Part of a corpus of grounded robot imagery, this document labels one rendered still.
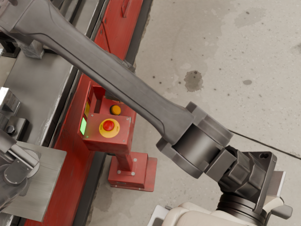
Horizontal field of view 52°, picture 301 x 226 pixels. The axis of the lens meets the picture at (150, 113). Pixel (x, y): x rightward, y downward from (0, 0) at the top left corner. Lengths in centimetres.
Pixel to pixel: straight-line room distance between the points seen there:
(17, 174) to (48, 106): 49
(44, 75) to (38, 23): 66
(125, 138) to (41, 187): 35
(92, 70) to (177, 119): 16
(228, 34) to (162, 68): 55
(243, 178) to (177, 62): 164
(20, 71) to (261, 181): 88
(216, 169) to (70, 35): 32
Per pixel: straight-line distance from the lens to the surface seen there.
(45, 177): 84
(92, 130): 109
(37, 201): 83
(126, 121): 108
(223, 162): 54
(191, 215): 44
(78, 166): 139
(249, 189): 58
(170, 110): 50
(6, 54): 244
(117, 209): 180
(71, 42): 47
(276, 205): 60
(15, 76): 116
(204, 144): 53
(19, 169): 61
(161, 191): 180
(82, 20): 124
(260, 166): 60
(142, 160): 172
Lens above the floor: 177
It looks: 65 degrees down
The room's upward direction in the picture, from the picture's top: 4 degrees counter-clockwise
